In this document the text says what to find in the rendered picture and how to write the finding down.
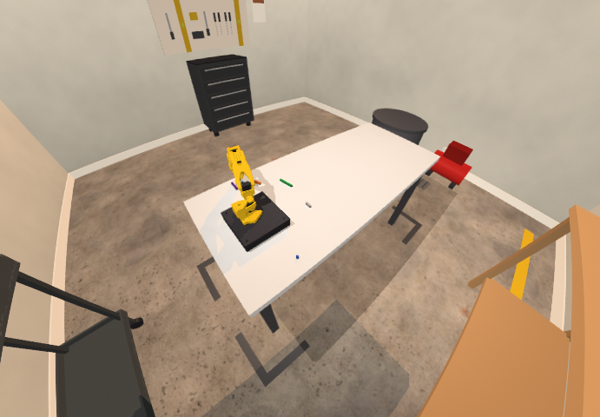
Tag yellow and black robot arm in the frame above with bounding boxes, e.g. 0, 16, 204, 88
227, 146, 262, 226

